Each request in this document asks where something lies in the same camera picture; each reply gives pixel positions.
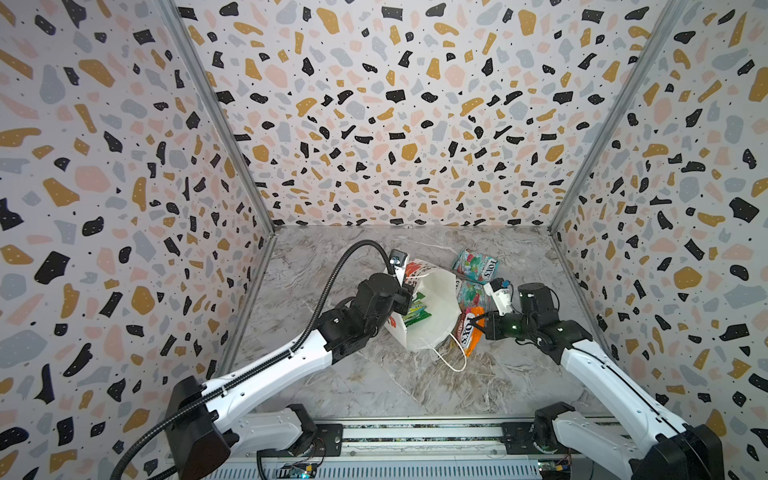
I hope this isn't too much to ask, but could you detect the orange Fox's candy bag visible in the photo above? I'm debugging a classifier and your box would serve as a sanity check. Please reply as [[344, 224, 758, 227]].
[[454, 307, 483, 357]]

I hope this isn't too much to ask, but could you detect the white floral paper bag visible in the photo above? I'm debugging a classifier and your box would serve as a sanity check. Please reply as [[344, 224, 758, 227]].
[[384, 259, 467, 373]]

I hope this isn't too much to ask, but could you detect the teal Fox's mint candy bag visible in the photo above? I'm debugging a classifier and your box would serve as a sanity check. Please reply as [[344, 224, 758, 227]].
[[452, 249, 498, 284]]

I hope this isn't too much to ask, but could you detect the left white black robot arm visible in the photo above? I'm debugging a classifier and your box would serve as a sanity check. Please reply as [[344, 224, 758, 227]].
[[166, 268, 413, 479]]

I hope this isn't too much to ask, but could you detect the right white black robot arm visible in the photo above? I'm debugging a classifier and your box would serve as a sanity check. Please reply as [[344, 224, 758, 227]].
[[470, 278, 725, 479]]

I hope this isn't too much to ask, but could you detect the green candy bag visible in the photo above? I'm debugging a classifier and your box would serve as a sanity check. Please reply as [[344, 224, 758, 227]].
[[403, 292, 432, 327]]

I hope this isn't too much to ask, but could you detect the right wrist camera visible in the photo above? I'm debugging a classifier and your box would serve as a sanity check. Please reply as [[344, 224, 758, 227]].
[[483, 278, 514, 315]]

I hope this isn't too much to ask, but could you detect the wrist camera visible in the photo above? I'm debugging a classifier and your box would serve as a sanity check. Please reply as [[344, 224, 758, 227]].
[[483, 278, 514, 315], [388, 249, 408, 285]]

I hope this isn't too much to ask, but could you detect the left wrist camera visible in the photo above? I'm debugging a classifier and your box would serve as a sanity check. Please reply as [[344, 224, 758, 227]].
[[388, 249, 408, 285]]

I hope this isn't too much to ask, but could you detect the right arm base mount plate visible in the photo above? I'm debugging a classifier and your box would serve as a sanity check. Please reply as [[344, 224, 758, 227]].
[[500, 419, 580, 455]]

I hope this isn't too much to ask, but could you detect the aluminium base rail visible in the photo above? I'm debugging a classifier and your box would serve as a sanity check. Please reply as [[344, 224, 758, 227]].
[[215, 415, 679, 480]]

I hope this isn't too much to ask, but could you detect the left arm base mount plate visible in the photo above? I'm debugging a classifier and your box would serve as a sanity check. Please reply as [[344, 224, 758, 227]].
[[259, 423, 344, 458]]

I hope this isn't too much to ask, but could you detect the small circuit board with wires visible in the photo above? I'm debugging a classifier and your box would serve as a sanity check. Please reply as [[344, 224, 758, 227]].
[[275, 462, 318, 480]]

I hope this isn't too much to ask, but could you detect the right aluminium corner post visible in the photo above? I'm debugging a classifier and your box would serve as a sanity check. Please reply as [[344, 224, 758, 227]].
[[548, 0, 687, 237]]

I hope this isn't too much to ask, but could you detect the aluminium corner post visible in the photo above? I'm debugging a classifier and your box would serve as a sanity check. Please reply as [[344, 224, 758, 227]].
[[156, 0, 275, 237], [548, 0, 687, 237]]

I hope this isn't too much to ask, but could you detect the left aluminium corner post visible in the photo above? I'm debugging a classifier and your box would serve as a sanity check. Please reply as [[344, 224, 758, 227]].
[[156, 0, 275, 237]]

